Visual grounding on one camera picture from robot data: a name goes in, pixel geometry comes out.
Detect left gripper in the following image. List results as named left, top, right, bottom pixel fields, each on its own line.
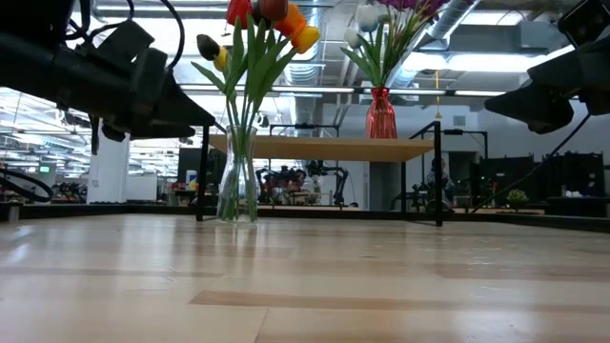
left=88, top=18, right=217, bottom=144

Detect red glass vase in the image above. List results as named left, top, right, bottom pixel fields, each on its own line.
left=365, top=86, right=398, bottom=140

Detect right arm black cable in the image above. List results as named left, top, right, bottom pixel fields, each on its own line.
left=469, top=112, right=593, bottom=214

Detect purple flower spray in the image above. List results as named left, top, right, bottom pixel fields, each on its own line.
left=375, top=0, right=452, bottom=90

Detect person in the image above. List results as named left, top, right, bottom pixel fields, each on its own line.
left=425, top=156, right=455, bottom=212

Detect silver ventilation duct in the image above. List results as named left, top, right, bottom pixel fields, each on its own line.
left=385, top=0, right=482, bottom=90

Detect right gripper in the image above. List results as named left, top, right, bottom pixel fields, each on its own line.
left=483, top=35, right=610, bottom=135

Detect black storage cabinets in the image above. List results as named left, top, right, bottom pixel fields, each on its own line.
left=478, top=151, right=607, bottom=218

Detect wooden shelf with black legs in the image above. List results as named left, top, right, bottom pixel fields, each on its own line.
left=195, top=121, right=444, bottom=228

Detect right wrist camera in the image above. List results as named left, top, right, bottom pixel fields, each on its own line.
left=557, top=0, right=610, bottom=48

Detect yellow orange tulip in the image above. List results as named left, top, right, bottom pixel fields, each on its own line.
left=190, top=45, right=239, bottom=144

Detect clear glass vase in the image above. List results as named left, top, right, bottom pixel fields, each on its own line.
left=216, top=124, right=261, bottom=224

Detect white building column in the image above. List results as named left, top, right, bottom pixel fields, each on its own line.
left=87, top=128, right=132, bottom=205

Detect small green potted plant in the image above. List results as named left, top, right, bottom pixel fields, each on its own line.
left=505, top=188, right=531, bottom=211

